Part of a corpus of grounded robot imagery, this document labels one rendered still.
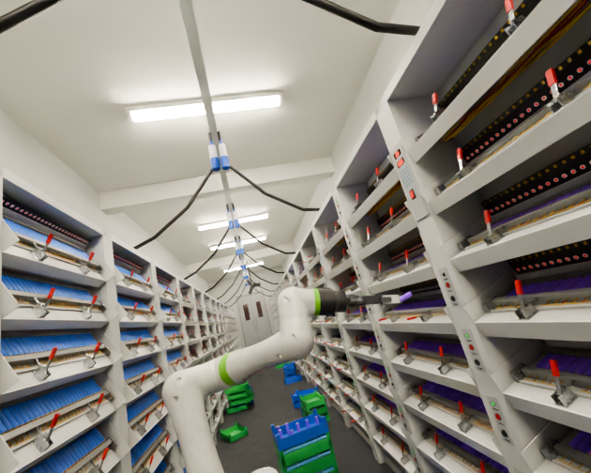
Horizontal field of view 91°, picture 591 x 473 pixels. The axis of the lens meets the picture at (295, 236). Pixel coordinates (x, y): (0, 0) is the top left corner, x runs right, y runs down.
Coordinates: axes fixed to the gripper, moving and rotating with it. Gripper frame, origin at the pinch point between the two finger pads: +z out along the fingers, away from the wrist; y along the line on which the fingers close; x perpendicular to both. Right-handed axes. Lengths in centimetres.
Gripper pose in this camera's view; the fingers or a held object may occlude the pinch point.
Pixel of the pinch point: (388, 299)
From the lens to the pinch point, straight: 111.3
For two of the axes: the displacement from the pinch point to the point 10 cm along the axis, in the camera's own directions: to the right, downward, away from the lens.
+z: 9.9, 0.0, 1.3
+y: -1.3, 2.9, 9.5
